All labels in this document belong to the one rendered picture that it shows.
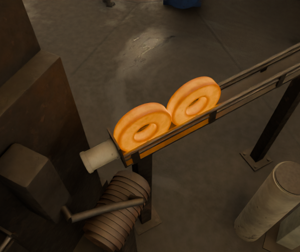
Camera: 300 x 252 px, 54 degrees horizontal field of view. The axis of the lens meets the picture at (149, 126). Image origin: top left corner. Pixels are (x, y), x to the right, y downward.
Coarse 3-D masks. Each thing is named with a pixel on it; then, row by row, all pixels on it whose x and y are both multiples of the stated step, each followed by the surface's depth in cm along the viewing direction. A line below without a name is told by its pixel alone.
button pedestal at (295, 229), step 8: (296, 208) 117; (288, 216) 123; (296, 216) 113; (280, 224) 129; (288, 224) 118; (296, 224) 109; (272, 232) 129; (280, 232) 125; (288, 232) 115; (296, 232) 111; (264, 240) 127; (272, 240) 127; (280, 240) 122; (288, 240) 119; (296, 240) 116; (264, 248) 125; (272, 248) 125; (280, 248) 125; (288, 248) 125; (296, 248) 125
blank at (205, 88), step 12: (192, 84) 72; (204, 84) 72; (216, 84) 75; (180, 96) 73; (192, 96) 73; (204, 96) 76; (216, 96) 80; (168, 108) 76; (180, 108) 75; (192, 108) 82; (204, 108) 81; (180, 120) 80
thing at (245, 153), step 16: (288, 96) 111; (288, 112) 116; (272, 128) 127; (256, 144) 142; (144, 160) 85; (256, 160) 148; (272, 160) 150; (144, 176) 93; (144, 208) 117; (144, 224) 131
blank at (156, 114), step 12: (144, 108) 70; (156, 108) 71; (120, 120) 71; (132, 120) 69; (144, 120) 71; (156, 120) 73; (168, 120) 76; (120, 132) 70; (132, 132) 72; (144, 132) 79; (156, 132) 78; (120, 144) 73; (132, 144) 76
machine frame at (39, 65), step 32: (0, 0) 54; (0, 32) 57; (32, 32) 65; (0, 64) 60; (32, 64) 66; (0, 96) 61; (32, 96) 64; (64, 96) 75; (0, 128) 59; (32, 128) 68; (64, 128) 81; (64, 160) 88; (0, 192) 66; (96, 192) 124; (0, 224) 71; (32, 224) 85; (64, 224) 106
